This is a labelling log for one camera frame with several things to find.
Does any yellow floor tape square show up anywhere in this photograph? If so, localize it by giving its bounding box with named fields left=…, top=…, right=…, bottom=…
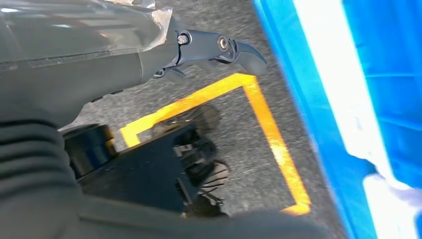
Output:
left=119, top=73, right=312, bottom=217

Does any blue metal shelf rack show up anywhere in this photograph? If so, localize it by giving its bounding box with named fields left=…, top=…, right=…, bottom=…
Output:
left=253, top=0, right=422, bottom=239

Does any blue plastic bin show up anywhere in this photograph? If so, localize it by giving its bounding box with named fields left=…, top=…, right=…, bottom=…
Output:
left=342, top=0, right=422, bottom=190

